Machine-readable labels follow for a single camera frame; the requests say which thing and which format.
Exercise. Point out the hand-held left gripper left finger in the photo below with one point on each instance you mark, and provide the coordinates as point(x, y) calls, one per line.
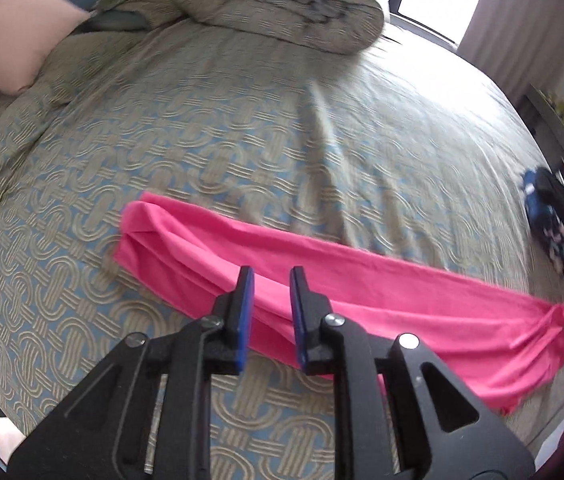
point(245, 310)

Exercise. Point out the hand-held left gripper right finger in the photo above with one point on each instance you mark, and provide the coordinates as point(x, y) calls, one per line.
point(299, 320)

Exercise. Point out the pink pants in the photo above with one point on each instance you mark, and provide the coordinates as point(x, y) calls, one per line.
point(412, 300)

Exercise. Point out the folded blue patterned garment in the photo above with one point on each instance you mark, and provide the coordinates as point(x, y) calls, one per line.
point(544, 215)

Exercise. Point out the patterned beige bedspread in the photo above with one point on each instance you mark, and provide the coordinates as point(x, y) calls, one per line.
point(262, 135)

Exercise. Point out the dark grey desk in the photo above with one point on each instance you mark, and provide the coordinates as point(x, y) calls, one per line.
point(552, 135)

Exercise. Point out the folded beige duvet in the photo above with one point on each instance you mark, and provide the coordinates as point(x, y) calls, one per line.
point(272, 0)

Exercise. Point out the brown curtain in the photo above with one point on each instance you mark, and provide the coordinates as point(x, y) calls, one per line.
point(522, 20)

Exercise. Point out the pink pillow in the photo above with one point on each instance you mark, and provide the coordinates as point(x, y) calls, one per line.
point(16, 35)

